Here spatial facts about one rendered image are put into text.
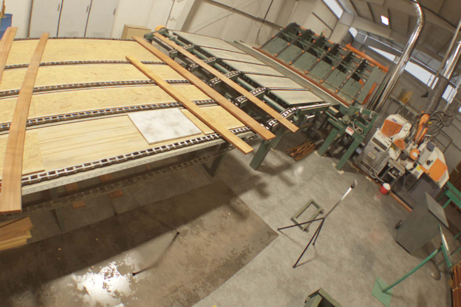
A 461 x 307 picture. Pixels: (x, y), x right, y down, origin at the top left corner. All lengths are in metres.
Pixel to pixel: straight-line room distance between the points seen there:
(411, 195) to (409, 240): 2.19
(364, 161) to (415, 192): 1.77
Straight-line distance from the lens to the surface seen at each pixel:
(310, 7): 14.01
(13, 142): 1.90
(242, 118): 2.83
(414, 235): 4.79
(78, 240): 2.29
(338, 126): 5.09
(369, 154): 6.11
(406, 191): 6.76
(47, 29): 6.80
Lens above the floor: 2.02
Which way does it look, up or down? 29 degrees down
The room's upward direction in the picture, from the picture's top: 25 degrees clockwise
